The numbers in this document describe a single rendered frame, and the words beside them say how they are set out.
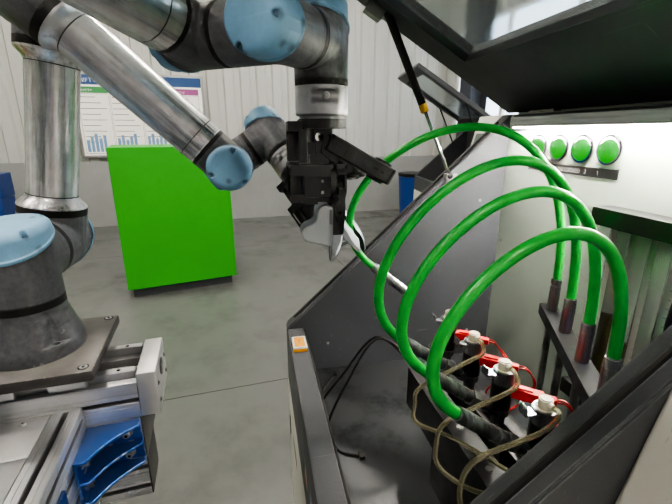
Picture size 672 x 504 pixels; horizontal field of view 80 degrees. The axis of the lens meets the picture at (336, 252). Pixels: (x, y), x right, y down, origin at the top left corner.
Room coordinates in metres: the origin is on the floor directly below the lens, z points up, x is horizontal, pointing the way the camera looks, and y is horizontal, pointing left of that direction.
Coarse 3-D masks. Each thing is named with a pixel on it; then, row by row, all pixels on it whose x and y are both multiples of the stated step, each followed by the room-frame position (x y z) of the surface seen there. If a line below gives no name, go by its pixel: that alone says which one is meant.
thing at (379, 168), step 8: (336, 136) 0.58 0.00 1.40; (328, 144) 0.58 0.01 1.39; (336, 144) 0.58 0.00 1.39; (344, 144) 0.58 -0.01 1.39; (336, 152) 0.59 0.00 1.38; (344, 152) 0.59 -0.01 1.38; (352, 152) 0.59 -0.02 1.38; (360, 152) 0.59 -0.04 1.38; (352, 160) 0.59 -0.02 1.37; (360, 160) 0.59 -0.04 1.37; (368, 160) 0.59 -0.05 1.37; (376, 160) 0.60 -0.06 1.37; (384, 160) 0.62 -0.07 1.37; (360, 168) 0.59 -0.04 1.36; (368, 168) 0.59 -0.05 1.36; (376, 168) 0.60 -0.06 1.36; (384, 168) 0.60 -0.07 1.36; (392, 168) 0.60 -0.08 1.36; (368, 176) 0.61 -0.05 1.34; (376, 176) 0.60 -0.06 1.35; (384, 176) 0.60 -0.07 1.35; (392, 176) 0.61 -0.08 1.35
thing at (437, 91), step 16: (416, 64) 3.83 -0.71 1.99; (400, 80) 4.55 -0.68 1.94; (432, 80) 3.84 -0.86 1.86; (432, 96) 4.40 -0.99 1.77; (448, 96) 4.04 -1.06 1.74; (464, 96) 3.80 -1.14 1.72; (448, 112) 4.52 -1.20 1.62; (464, 112) 4.19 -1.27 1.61; (480, 112) 3.81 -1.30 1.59; (464, 144) 4.58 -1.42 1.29; (432, 160) 4.56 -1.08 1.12; (448, 160) 4.57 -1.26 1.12; (416, 176) 4.50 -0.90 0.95; (432, 176) 4.56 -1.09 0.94; (416, 192) 4.46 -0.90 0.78
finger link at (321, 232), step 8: (320, 208) 0.58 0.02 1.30; (328, 208) 0.58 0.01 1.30; (320, 216) 0.58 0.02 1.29; (328, 216) 0.58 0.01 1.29; (312, 224) 0.58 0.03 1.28; (320, 224) 0.58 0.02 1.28; (328, 224) 0.58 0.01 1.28; (304, 232) 0.58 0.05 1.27; (312, 232) 0.58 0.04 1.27; (320, 232) 0.58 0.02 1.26; (328, 232) 0.58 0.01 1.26; (312, 240) 0.58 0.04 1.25; (320, 240) 0.58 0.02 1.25; (328, 240) 0.59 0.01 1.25; (336, 240) 0.58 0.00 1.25; (336, 248) 0.59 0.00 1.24
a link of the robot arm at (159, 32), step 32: (64, 0) 0.43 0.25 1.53; (96, 0) 0.43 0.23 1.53; (128, 0) 0.45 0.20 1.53; (160, 0) 0.48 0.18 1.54; (192, 0) 0.53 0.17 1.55; (128, 32) 0.48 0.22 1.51; (160, 32) 0.49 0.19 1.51; (192, 32) 0.52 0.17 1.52; (160, 64) 0.57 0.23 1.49; (192, 64) 0.55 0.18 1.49; (224, 64) 0.54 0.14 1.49
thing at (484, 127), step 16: (448, 128) 0.70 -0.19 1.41; (464, 128) 0.70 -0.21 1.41; (480, 128) 0.69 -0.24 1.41; (496, 128) 0.69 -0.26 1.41; (416, 144) 0.72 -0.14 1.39; (528, 144) 0.68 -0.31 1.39; (544, 160) 0.67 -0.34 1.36; (352, 208) 0.74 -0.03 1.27; (560, 208) 0.66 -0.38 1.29; (352, 224) 0.74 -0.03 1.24; (560, 224) 0.66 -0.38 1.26; (560, 256) 0.66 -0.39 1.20; (560, 272) 0.66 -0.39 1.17
